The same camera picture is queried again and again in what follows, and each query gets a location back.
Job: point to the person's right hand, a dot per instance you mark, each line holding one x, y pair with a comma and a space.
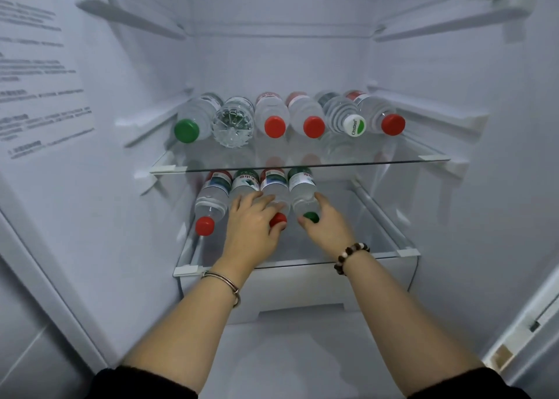
329, 235

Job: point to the person's left hand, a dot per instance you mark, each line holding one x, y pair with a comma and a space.
251, 237

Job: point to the white green cap bottle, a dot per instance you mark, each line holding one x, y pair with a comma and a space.
343, 112

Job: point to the white refrigerator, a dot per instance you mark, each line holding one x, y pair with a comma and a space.
480, 215

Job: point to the person's right forearm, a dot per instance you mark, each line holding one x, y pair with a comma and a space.
406, 324

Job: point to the person's left forearm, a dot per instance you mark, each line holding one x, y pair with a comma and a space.
188, 337

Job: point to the person's black left sleeve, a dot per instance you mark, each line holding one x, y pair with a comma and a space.
139, 385

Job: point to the person's black sleeve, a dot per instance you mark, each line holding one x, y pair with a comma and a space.
471, 385
139, 385

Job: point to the person's black right sleeve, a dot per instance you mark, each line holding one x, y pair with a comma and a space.
471, 385

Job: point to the silver bangle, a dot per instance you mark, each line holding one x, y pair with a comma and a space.
231, 285

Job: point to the white instruction label sticker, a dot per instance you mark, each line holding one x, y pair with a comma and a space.
39, 84

